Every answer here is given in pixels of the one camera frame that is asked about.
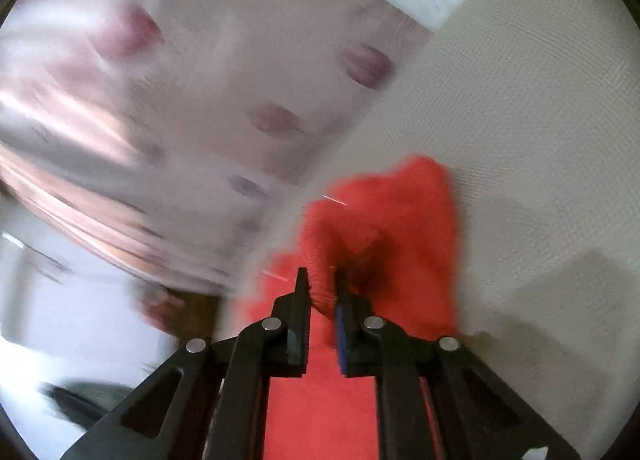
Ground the red knit sweater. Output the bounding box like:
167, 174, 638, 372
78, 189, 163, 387
236, 157, 458, 459

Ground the leaf patterned curtain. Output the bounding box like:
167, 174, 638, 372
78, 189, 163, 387
1, 0, 430, 295

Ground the beige woven table cloth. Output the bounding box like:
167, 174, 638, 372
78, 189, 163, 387
243, 0, 639, 459

